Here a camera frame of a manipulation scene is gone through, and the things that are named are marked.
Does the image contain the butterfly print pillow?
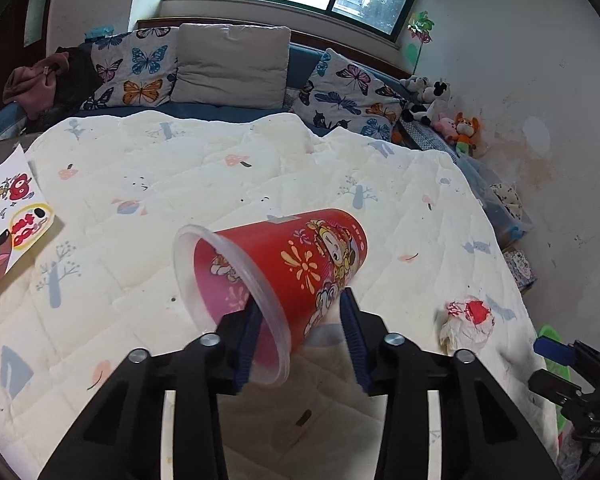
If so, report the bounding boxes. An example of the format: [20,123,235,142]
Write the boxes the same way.
[81,26,179,112]
[291,48,407,142]

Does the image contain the pink cloth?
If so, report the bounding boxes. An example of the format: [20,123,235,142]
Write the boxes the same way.
[2,53,71,121]

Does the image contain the patterned white cloth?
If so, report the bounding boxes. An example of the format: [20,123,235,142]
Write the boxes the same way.
[489,182,526,221]

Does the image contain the white red paper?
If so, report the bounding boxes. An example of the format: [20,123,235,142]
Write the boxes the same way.
[439,296,496,353]

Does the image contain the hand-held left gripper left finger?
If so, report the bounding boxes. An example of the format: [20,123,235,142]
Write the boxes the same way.
[37,305,263,480]

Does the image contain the green perforated plastic basket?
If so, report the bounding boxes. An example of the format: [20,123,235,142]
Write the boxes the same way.
[536,324,576,438]

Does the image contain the red printed plastic cup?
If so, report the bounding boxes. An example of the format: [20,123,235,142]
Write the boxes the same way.
[172,208,370,387]

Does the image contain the pink plush toy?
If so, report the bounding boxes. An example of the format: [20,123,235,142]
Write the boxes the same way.
[432,116,459,142]

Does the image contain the dark cloth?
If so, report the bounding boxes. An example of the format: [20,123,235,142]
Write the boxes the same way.
[30,45,103,131]

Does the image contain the white printed quilt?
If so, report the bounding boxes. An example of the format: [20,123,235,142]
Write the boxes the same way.
[0,110,561,480]

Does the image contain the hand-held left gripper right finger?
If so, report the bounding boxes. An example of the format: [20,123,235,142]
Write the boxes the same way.
[340,287,563,480]

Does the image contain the black and white cow plush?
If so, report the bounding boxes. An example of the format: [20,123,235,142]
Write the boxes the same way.
[399,75,431,123]
[420,80,452,121]

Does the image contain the dark wooden door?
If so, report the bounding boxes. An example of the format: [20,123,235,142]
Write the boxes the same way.
[0,0,63,126]

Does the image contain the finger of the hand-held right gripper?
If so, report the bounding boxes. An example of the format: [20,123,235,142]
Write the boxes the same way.
[526,369,588,407]
[533,336,600,378]

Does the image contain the orange fox plush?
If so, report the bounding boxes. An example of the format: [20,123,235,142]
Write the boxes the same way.
[452,112,481,156]

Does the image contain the clear plastic storage bin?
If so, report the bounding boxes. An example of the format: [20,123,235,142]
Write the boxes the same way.
[480,167,533,251]

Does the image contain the plain grey pillow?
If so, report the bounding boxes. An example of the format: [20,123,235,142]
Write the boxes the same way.
[170,23,292,110]

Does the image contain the green pinwheel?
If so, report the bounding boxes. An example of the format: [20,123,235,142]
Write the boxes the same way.
[407,10,436,63]

